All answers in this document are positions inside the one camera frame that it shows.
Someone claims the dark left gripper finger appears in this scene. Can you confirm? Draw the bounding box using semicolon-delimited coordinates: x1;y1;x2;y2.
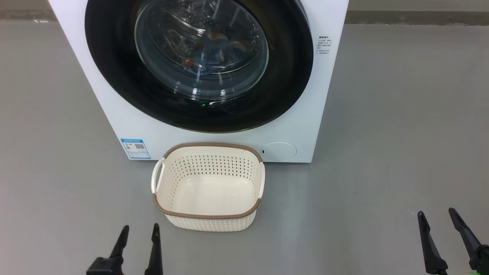
144;223;164;275
86;225;130;275

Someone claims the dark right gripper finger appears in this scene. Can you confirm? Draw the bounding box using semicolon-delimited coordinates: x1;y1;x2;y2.
417;211;449;275
449;207;489;272

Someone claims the black round glass washer door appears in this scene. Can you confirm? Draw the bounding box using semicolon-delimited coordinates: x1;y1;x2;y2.
84;0;314;133

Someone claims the white front-load washing machine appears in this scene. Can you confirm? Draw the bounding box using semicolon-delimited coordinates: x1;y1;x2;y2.
48;0;350;164

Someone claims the cream perforated laundry basket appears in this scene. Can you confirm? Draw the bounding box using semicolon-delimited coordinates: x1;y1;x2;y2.
151;142;266;232

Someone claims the blue energy label sticker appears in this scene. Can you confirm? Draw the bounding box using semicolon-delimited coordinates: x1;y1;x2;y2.
120;138;151;160

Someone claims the round white filter cover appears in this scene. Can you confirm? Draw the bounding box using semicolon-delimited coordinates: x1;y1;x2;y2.
261;142;297;161

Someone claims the small printed text label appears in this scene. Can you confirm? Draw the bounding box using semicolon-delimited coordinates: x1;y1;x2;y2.
317;36;332;55

